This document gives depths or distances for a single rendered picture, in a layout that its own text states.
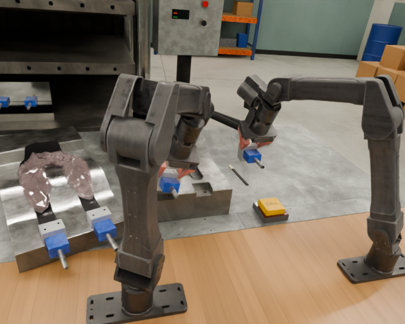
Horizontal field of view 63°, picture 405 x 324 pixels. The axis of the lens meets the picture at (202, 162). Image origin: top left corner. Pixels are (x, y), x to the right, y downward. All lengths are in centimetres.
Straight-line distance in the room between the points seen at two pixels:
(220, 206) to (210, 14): 99
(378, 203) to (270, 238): 29
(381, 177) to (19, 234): 83
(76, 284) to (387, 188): 72
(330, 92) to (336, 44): 795
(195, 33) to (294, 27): 664
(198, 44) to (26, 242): 118
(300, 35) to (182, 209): 757
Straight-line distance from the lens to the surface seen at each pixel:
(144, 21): 147
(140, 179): 51
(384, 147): 81
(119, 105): 51
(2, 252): 93
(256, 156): 102
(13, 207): 94
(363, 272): 94
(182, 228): 92
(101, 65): 156
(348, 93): 81
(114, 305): 75
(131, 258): 64
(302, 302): 82
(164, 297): 76
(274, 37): 808
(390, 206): 86
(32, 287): 83
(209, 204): 94
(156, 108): 48
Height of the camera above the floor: 140
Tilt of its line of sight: 29 degrees down
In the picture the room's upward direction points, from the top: 6 degrees clockwise
